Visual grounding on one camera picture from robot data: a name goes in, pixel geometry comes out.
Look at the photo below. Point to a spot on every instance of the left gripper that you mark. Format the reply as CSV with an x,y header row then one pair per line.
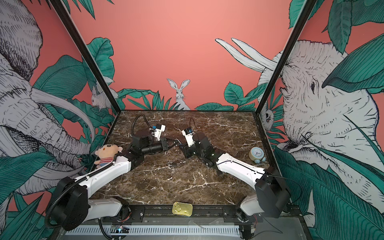
x,y
164,143

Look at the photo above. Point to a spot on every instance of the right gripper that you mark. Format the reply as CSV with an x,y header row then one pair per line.
x,y
187,153

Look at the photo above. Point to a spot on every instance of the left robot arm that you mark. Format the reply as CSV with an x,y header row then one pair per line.
x,y
70,204

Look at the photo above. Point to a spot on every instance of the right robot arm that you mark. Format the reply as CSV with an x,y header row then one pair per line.
x,y
272,193

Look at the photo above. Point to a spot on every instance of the gold tin can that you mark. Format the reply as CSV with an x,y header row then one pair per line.
x,y
182,209

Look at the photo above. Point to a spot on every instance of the plush doll toy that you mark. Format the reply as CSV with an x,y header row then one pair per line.
x,y
106,154

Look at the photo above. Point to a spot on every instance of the small round clock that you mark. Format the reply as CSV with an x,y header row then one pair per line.
x,y
257,155

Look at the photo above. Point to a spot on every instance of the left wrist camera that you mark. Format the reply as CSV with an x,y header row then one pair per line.
x,y
158,130

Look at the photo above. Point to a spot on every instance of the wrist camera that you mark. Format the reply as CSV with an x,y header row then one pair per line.
x,y
188,133
158,130

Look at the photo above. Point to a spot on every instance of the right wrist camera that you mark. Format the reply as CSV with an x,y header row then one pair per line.
x,y
188,133

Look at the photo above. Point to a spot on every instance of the white perforated rail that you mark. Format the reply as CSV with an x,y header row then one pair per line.
x,y
155,230

